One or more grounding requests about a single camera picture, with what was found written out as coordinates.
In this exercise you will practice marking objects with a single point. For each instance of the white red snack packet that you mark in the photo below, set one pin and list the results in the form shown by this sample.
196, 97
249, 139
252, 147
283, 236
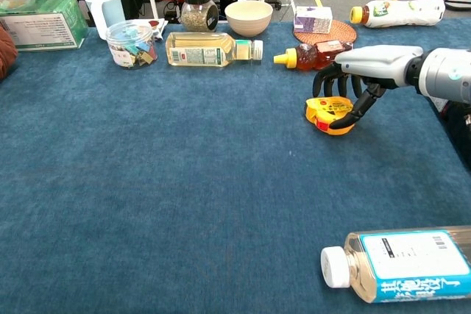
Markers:
158, 27

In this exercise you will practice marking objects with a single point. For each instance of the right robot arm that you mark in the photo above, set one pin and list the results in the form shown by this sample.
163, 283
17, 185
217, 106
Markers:
445, 71

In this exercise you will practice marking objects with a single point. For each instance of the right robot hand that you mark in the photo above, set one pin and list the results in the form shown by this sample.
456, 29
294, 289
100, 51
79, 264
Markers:
371, 62

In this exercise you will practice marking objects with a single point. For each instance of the white cup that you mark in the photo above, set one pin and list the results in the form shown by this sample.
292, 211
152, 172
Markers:
105, 7

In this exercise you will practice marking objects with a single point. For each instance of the purple white carton box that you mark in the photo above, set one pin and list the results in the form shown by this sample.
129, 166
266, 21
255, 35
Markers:
312, 20

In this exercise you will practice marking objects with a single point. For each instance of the round woven coaster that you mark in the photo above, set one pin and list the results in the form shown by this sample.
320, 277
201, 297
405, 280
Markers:
342, 34

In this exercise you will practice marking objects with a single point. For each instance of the glass grain jar black lid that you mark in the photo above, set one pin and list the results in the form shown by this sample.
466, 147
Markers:
198, 16

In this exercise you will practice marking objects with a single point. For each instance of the clear bottle blue label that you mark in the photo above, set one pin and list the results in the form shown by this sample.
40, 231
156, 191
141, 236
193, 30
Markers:
404, 266

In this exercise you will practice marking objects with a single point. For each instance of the dark coffee bottle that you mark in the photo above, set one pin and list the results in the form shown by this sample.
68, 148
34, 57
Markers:
460, 130

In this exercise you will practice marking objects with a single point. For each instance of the beige bowl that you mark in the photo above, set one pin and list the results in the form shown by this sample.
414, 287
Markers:
248, 21

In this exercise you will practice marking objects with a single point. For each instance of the honey squeeze bottle yellow cap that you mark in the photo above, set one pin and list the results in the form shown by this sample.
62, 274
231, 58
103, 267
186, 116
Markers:
309, 56

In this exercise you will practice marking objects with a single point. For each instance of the pale yellow drink bottle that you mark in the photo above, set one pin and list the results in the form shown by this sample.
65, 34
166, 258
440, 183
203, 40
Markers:
202, 49

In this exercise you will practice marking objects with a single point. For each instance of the green tissue pack box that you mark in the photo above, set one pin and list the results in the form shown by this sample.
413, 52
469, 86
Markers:
40, 27

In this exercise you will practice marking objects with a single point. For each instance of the clear jar colourful pieces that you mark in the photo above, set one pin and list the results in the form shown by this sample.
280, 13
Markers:
130, 47

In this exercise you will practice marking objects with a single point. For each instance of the yellow tape measure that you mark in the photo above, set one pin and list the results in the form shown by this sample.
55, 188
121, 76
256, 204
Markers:
324, 108

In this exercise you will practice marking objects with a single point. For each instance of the blue carpet mat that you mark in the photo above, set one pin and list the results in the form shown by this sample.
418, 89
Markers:
184, 163

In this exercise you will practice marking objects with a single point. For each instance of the white label tea bottle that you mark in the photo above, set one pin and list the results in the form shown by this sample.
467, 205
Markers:
401, 12

